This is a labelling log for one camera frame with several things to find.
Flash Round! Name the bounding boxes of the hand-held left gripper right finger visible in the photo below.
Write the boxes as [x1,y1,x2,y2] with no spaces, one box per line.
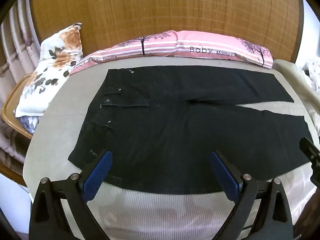
[210,150,294,240]

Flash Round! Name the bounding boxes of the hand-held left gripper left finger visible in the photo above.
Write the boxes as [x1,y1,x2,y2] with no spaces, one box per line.
[29,150,113,240]

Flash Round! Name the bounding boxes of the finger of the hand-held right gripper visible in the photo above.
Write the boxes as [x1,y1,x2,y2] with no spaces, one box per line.
[299,137,320,188]

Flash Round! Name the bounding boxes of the black pants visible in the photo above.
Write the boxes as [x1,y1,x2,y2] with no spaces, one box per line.
[68,65,316,195]

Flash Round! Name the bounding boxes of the beige blanket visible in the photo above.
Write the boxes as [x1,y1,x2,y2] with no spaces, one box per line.
[272,59,320,133]

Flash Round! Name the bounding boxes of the white floral cloth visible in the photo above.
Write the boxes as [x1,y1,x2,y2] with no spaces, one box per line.
[301,57,320,93]

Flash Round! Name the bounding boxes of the grey patterned cushion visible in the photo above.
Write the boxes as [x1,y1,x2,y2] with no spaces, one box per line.
[16,114,42,133]

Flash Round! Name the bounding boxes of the rattan chair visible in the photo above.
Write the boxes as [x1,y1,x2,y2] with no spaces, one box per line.
[1,73,35,140]

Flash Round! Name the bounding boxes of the white floral pillow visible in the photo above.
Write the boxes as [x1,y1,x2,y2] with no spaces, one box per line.
[15,22,83,118]

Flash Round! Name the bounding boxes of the pink striped tree-print pillow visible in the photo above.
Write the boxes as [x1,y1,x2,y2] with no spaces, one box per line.
[70,30,273,76]

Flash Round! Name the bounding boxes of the striped beige curtain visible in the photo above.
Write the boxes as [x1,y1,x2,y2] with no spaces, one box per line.
[0,0,42,80]

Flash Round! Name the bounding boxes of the woven bamboo headboard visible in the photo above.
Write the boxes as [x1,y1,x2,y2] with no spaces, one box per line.
[28,0,305,63]

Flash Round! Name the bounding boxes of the wooden bed frame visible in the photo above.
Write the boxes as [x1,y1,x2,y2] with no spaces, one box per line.
[0,159,28,188]

